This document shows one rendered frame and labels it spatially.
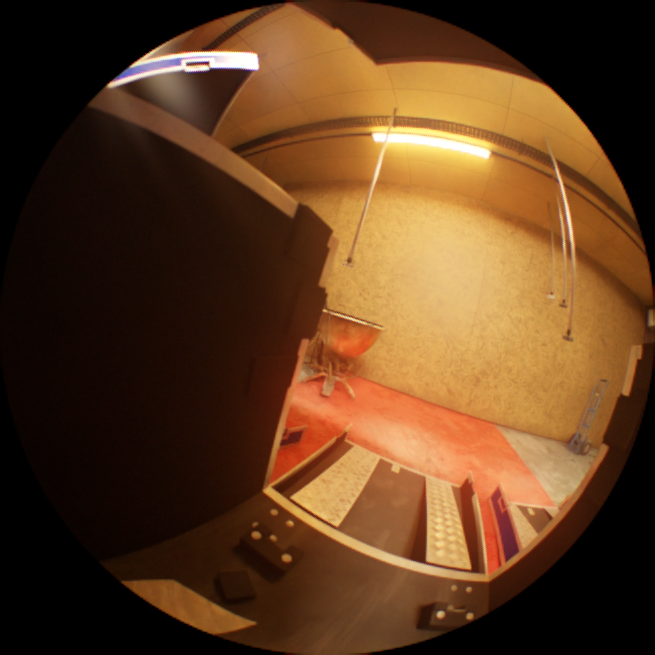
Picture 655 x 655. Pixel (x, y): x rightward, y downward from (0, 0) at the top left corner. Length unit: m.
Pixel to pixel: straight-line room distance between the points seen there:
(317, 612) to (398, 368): 2.79
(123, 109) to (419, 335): 2.99
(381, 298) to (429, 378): 1.31
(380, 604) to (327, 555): 0.22
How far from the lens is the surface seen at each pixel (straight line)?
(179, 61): 1.08
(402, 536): 1.03
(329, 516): 0.77
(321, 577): 0.66
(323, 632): 0.64
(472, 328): 3.05
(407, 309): 2.93
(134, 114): 0.30
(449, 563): 0.87
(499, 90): 2.67
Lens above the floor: 0.79
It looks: 5 degrees down
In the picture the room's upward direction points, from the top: 17 degrees clockwise
